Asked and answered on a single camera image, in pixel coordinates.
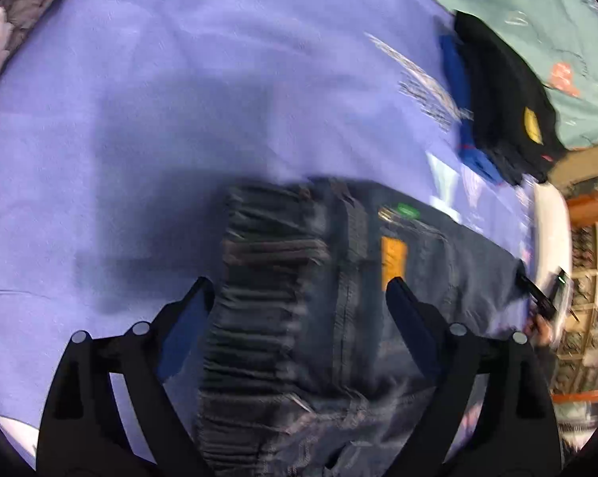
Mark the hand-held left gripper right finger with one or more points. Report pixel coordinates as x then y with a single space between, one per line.
414 324

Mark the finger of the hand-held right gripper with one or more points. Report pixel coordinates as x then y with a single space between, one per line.
532 288

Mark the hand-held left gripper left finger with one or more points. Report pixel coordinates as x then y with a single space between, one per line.
184 329

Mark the dark blue denim pants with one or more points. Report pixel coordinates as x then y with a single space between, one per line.
299 283

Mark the person's right hand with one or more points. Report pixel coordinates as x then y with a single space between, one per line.
541 330

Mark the white bed edge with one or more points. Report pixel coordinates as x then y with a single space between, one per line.
552 228

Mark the navy folded garment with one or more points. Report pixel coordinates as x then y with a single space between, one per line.
510 166

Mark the brown wooden board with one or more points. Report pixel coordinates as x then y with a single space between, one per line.
584 161

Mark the black folded garment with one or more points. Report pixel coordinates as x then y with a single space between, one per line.
497 89

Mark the purple printed blanket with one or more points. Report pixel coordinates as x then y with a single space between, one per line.
130 109

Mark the bright blue folded garment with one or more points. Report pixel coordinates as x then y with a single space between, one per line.
455 74

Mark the teal printed bed sheet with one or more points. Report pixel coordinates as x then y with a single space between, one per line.
527 0

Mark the grey floral cloth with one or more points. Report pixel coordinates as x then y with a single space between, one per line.
20 10

